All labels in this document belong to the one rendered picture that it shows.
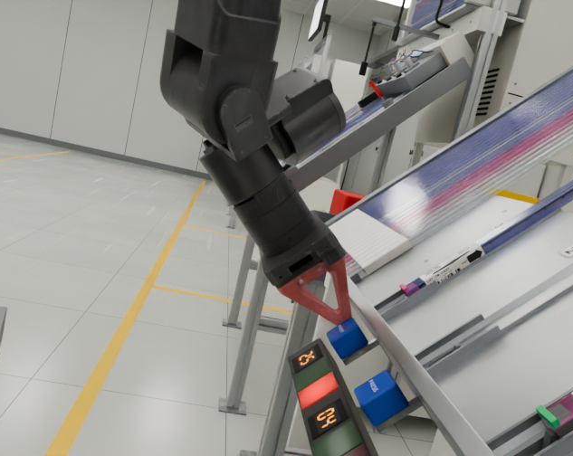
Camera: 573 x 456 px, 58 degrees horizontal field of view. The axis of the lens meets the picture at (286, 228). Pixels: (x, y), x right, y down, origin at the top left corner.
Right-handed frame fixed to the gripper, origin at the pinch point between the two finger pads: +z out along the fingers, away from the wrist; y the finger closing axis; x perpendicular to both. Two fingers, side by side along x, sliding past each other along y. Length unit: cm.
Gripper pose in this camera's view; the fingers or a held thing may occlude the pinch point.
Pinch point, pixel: (341, 316)
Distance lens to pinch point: 50.1
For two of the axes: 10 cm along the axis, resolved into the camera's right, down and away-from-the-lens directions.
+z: 5.3, 8.1, 2.4
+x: -8.4, 5.4, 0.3
